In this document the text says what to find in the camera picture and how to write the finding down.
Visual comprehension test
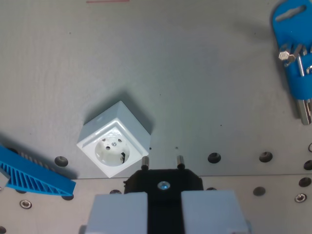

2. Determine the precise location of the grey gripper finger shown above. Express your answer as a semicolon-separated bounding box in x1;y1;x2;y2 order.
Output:
79;192;149;234
181;190;253;234

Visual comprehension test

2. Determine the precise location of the black power plug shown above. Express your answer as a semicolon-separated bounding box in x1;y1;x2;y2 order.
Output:
123;155;204;234

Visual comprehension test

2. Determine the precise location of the white socket box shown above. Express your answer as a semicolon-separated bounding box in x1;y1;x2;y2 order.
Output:
76;100;152;178

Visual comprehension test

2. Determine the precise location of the blue ribbed plastic wedge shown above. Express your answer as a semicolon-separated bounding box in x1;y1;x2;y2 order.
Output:
0;144;77;196

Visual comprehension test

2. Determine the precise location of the blue hex key holder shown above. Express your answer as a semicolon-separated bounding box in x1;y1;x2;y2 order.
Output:
272;0;312;100

